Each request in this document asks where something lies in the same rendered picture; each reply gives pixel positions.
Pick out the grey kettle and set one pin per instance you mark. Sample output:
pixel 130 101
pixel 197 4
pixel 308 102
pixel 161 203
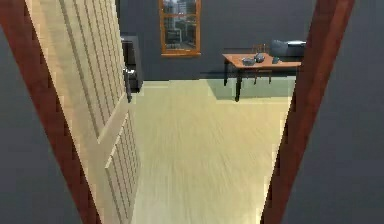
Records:
pixel 259 58

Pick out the brown wooden chair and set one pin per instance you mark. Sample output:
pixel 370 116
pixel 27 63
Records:
pixel 261 50

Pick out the red-brown door frame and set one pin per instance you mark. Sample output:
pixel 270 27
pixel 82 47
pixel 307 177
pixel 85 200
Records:
pixel 306 110

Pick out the grey bowl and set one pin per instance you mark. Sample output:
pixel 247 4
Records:
pixel 248 61

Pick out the beige panelled room door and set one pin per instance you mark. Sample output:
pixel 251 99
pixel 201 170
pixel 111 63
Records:
pixel 83 83

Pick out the black cabinet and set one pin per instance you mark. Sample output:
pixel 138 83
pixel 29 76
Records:
pixel 131 63

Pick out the wooden framed window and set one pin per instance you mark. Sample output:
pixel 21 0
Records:
pixel 180 26

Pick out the small teal cup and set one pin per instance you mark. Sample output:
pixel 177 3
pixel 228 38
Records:
pixel 275 60

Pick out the orange wooden table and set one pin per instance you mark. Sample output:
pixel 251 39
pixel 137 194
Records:
pixel 256 62

